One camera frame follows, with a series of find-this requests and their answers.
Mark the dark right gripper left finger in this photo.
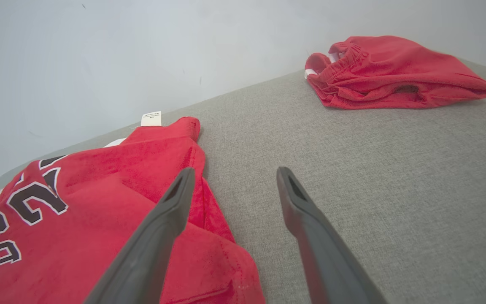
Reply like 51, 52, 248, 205
84, 167, 196, 304

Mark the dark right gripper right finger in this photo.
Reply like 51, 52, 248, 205
277, 166, 389, 304

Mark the red white basketball jersey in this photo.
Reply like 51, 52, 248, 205
0, 111, 265, 304

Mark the red Bulls shorts white stripe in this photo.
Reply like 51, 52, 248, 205
304, 35, 486, 110

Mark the grey fabric sofa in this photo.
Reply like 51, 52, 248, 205
0, 57, 486, 304

